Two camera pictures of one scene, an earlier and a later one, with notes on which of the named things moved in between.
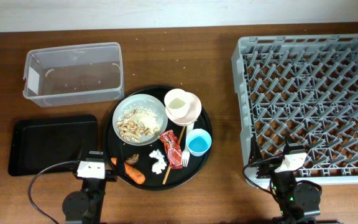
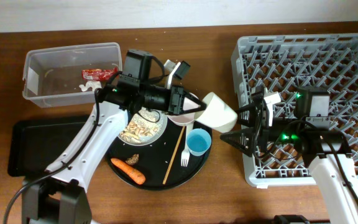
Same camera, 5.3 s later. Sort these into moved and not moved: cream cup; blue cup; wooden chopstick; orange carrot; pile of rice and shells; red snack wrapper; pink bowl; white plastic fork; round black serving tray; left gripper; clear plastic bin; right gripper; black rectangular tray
Moved: left gripper; cream cup; red snack wrapper; right gripper
Not moved: pink bowl; wooden chopstick; blue cup; orange carrot; clear plastic bin; round black serving tray; black rectangular tray; pile of rice and shells; white plastic fork
